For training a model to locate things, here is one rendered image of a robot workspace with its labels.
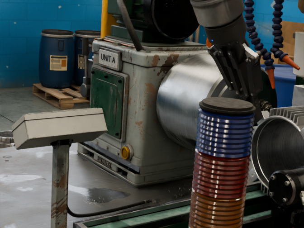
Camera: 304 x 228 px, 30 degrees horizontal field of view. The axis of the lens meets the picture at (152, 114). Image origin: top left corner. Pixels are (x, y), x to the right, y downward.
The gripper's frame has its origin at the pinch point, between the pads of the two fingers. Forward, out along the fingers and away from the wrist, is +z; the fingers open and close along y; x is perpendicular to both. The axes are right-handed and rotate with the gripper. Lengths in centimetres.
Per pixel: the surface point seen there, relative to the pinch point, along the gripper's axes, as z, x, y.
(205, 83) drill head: 0.5, -3.5, 18.5
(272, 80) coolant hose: 3.2, -12.7, 6.6
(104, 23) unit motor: -5, -11, 72
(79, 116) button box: -12.1, 27.8, 16.3
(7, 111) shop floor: 156, -51, 444
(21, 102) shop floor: 170, -75, 478
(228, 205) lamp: -22, 36, -39
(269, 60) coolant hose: -0.6, -14.7, 7.9
